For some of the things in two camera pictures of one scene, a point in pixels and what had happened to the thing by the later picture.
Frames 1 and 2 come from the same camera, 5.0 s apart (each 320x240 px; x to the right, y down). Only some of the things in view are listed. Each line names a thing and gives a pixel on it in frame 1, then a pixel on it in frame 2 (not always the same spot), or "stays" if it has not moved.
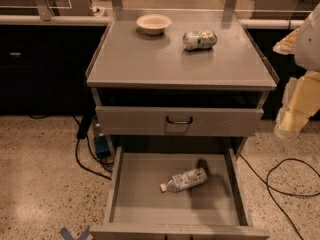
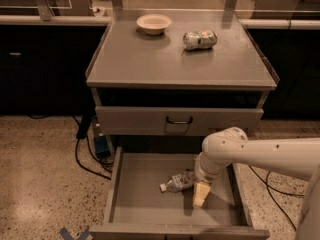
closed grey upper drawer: x=177 y=121 stays
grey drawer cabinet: x=179 y=79 stays
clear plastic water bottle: x=185 y=180 stays
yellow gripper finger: x=300 y=100 to x=201 y=191
